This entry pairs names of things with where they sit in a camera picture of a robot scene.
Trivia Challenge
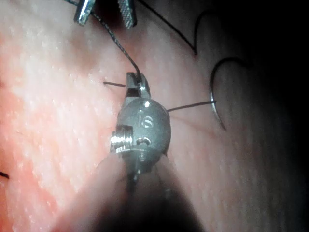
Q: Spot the curved steel needle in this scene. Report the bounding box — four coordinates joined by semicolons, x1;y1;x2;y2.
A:
209;56;253;132

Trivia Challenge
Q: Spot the right arm needle driver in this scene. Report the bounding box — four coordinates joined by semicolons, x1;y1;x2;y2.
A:
110;96;172;175

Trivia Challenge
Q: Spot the tissue pad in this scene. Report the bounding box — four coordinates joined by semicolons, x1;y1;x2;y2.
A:
0;0;309;232

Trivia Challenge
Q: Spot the left arm needle driver jaw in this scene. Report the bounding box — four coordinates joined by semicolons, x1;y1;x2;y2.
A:
116;0;138;29
73;0;95;26

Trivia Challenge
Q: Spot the right arm needle driver jaw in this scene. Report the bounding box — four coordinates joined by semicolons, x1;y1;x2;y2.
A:
125;72;141;98
139;73;152;99

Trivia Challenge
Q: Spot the black thread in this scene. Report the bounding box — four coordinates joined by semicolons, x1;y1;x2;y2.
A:
63;0;253;114

